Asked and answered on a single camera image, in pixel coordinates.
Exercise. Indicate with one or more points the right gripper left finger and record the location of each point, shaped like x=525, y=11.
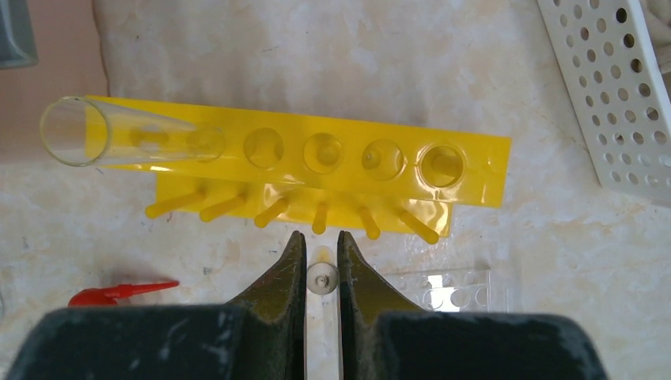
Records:
x=259, y=334

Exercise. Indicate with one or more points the clear glass test tube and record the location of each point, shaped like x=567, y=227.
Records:
x=322, y=316

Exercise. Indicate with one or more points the large clear test tube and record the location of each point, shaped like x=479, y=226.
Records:
x=81, y=131

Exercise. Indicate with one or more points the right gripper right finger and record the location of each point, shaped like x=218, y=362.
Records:
x=386, y=336

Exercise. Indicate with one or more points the white wash bottle red cap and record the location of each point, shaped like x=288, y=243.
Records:
x=108, y=296

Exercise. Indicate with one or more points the yellow test tube rack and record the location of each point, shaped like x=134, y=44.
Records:
x=326, y=172

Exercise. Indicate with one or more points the white perforated basket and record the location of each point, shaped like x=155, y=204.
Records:
x=617, y=92

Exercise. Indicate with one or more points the pink plastic bin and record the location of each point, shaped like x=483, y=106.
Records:
x=69, y=63

